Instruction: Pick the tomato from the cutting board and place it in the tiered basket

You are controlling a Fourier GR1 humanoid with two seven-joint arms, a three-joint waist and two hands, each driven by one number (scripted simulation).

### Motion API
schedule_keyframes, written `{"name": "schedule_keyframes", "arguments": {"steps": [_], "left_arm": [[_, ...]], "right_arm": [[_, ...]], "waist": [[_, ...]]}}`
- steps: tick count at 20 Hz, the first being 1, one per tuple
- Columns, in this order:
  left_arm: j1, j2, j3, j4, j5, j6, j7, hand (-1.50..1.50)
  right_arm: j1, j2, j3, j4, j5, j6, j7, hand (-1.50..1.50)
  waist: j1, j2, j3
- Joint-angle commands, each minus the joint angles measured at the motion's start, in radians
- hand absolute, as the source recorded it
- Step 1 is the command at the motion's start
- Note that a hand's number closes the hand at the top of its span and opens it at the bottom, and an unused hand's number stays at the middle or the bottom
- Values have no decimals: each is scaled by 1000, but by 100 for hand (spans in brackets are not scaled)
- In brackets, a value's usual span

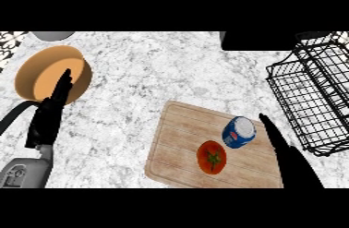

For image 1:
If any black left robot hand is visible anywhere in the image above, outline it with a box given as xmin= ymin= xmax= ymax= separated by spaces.
xmin=26 ymin=68 xmax=76 ymax=150

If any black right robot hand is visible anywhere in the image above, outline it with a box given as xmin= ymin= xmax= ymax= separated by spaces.
xmin=258 ymin=113 xmax=326 ymax=189

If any wooden cutting board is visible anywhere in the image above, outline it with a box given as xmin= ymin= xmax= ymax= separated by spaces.
xmin=144 ymin=100 xmax=286 ymax=189

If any red tomato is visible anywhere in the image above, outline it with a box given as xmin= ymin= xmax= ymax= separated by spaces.
xmin=196 ymin=139 xmax=228 ymax=175

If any blue can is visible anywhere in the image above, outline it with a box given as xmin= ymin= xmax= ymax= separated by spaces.
xmin=221 ymin=115 xmax=258 ymax=150

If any black patterned object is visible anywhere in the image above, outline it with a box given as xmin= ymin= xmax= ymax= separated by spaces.
xmin=0 ymin=31 xmax=30 ymax=73

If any grey round object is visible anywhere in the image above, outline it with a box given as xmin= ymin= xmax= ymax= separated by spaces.
xmin=28 ymin=31 xmax=77 ymax=42

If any black appliance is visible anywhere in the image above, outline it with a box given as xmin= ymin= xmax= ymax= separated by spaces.
xmin=218 ymin=31 xmax=315 ymax=52

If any orange pan with black handle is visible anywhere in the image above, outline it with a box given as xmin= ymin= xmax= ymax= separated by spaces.
xmin=0 ymin=44 xmax=95 ymax=136

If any black wire tiered basket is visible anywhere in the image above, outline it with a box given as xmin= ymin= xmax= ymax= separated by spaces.
xmin=265 ymin=31 xmax=349 ymax=158

